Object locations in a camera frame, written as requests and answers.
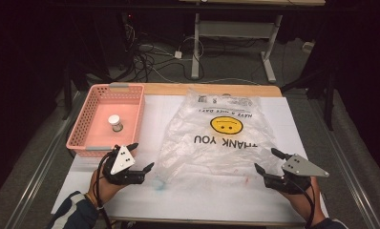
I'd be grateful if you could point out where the pink plastic basket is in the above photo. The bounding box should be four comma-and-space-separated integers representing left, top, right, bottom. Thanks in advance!
65, 83, 146, 158

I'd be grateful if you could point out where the person's left hand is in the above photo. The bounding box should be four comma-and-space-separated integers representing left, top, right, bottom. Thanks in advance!
85, 168, 129, 208

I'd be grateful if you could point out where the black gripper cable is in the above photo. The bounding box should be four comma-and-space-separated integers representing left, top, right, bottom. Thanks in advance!
286, 177, 317, 229
92, 151, 114, 229

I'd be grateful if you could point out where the person's right hand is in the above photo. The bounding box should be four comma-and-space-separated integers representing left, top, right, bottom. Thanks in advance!
280, 176, 327, 225

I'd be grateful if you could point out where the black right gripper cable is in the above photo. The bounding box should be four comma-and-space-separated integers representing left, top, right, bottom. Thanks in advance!
286, 177, 317, 229

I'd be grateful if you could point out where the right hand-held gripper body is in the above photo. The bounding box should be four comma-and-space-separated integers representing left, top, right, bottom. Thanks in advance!
264, 152, 330, 196

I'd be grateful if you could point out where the bundle of floor cables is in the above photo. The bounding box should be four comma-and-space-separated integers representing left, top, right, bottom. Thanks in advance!
120, 22, 205, 84

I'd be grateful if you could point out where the white desk frame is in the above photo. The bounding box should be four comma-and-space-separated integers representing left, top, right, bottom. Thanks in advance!
178, 0, 327, 85

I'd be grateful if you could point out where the small jar white lid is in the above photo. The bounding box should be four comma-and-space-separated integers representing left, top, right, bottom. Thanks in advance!
107, 114, 125, 134

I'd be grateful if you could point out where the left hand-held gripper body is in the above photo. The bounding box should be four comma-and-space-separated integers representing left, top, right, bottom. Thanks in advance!
102, 144, 145, 186

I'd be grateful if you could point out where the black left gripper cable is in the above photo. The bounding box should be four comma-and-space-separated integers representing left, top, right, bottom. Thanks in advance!
92, 151, 114, 229

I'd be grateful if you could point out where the clear plastic bag smiley print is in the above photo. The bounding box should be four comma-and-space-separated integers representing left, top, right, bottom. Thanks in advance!
153, 88, 284, 193

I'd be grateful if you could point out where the metal floor rail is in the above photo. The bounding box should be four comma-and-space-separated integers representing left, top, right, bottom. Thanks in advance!
4, 90, 89, 229
306, 94, 380, 229

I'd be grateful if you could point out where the wooden table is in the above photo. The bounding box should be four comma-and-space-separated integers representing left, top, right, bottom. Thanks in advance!
51, 82, 331, 228

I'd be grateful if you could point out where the black stand leg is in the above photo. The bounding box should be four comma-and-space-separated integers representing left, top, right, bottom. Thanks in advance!
324, 71, 336, 132
61, 61, 74, 121

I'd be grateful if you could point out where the white power strip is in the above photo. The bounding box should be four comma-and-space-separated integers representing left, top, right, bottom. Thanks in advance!
301, 40, 317, 53

